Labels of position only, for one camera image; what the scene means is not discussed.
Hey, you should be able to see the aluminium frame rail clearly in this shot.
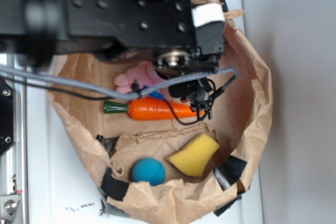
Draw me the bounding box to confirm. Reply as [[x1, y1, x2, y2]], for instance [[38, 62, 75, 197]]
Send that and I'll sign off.
[[0, 50, 29, 224]]

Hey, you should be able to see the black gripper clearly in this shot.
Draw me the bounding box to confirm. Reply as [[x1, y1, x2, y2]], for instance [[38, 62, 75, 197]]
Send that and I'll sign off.
[[154, 3, 226, 109]]

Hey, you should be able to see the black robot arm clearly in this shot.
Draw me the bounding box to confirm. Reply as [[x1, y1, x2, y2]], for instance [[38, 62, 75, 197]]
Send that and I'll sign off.
[[1, 0, 225, 110]]

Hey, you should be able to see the thin black wire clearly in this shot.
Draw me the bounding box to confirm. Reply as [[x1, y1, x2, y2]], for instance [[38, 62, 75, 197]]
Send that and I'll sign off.
[[0, 74, 237, 126]]

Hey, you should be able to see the orange plastic toy carrot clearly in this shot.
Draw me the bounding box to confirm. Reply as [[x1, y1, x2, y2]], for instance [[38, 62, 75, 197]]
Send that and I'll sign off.
[[103, 98, 205, 121]]

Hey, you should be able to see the brown paper-lined box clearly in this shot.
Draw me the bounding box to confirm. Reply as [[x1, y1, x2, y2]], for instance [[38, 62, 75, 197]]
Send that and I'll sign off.
[[48, 10, 273, 223]]

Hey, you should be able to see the white plastic tray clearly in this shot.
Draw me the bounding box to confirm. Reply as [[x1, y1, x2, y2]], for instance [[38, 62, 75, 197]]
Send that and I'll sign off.
[[26, 0, 264, 223]]

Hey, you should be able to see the grey braided cable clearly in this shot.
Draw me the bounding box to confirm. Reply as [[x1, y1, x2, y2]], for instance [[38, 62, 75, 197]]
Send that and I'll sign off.
[[0, 66, 239, 101]]

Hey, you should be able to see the pink plush bunny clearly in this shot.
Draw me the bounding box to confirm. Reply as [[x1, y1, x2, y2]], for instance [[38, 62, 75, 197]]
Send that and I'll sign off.
[[114, 61, 165, 93]]

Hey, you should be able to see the yellow foam sponge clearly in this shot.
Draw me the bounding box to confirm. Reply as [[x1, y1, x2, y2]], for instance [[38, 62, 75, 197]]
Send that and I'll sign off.
[[165, 133, 219, 177]]

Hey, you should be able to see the blue textured ball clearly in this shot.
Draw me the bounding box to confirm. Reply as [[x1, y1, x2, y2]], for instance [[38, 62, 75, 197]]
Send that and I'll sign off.
[[131, 158, 166, 186]]

